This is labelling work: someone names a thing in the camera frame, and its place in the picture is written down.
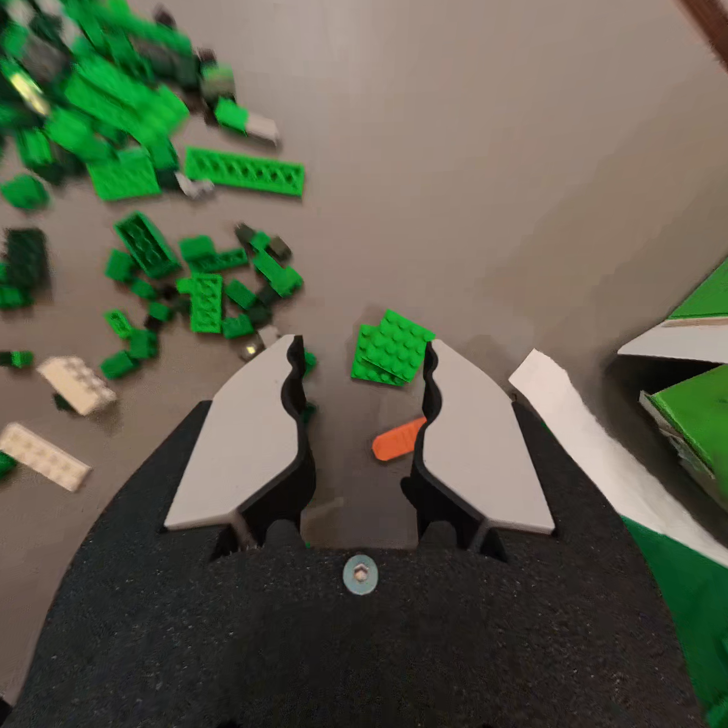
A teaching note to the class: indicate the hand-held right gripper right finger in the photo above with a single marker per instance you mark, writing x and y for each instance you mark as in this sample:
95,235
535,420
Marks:
478,449

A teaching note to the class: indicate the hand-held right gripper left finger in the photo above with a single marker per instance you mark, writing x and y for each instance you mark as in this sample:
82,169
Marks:
244,443

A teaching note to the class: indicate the bright green square plate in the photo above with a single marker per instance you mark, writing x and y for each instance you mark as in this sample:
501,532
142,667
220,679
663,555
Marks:
364,367
398,341

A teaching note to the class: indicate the pile of green toy bricks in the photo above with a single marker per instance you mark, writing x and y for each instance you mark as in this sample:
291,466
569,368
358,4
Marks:
114,96

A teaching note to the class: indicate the grey desk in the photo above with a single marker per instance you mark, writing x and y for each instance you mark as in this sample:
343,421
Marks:
483,170

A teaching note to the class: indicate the orange brick separator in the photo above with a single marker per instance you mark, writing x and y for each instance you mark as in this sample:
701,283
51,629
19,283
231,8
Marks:
395,441

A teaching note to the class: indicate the white studded toy plate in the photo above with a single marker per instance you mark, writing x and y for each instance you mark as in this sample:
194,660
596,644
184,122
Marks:
40,455

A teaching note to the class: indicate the green cardboard toy box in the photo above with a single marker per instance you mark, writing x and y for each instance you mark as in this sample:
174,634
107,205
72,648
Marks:
697,409

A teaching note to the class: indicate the long green holed plate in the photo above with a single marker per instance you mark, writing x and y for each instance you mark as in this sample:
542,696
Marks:
244,170

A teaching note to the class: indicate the white angled toy brick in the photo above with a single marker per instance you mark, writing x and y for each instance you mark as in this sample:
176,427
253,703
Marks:
263,128

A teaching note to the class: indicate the light grey bracket piece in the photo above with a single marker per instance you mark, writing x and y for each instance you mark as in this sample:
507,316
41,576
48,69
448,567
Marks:
193,186

